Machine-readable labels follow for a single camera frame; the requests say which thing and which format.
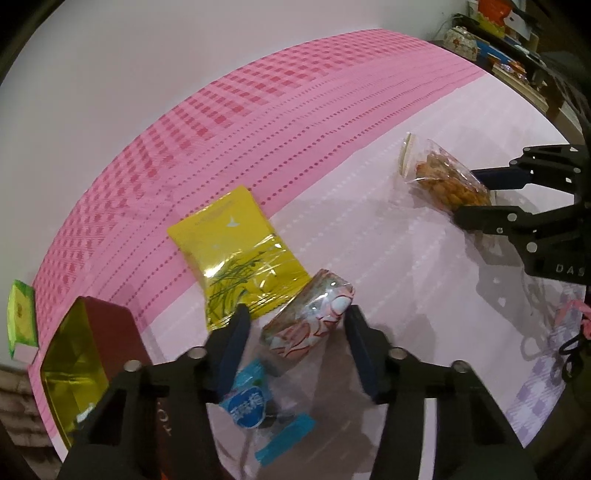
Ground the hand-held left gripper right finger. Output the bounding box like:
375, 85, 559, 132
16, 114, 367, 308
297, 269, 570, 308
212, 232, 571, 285
344, 305, 539, 480

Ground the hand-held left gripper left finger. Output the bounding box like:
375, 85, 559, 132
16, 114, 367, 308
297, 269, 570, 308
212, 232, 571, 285
58, 304, 252, 480

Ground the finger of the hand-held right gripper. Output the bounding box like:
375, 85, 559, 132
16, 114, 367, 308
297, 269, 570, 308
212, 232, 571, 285
471, 145, 591, 191
455, 205, 591, 254

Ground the clear bag of orange snacks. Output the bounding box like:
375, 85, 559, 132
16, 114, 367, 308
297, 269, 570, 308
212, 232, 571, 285
398, 132, 494, 214

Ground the round pink patterned snack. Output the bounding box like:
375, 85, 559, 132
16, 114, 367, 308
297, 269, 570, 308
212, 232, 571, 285
261, 269, 356, 363

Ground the red tin box gold inside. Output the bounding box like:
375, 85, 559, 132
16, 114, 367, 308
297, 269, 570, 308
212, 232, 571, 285
41, 296, 176, 480

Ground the blue candy packet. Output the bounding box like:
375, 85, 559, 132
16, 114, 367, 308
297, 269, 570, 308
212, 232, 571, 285
218, 360, 315, 464

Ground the yellow snack packet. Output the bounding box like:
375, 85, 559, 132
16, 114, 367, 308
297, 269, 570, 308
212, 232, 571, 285
166, 185, 311, 332

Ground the floral box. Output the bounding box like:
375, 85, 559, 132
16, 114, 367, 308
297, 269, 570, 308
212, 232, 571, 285
445, 27, 476, 58

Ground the pink checked tablecloth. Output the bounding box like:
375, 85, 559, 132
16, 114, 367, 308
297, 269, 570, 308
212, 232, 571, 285
28, 28, 591, 450

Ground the green tissue box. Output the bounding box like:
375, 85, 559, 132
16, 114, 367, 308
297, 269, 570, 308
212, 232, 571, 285
7, 279, 40, 361

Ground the pink cord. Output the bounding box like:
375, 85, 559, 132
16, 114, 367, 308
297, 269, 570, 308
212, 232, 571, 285
554, 300, 591, 342

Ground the black cable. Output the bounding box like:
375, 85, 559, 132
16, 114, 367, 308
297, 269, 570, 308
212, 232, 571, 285
558, 337, 591, 384

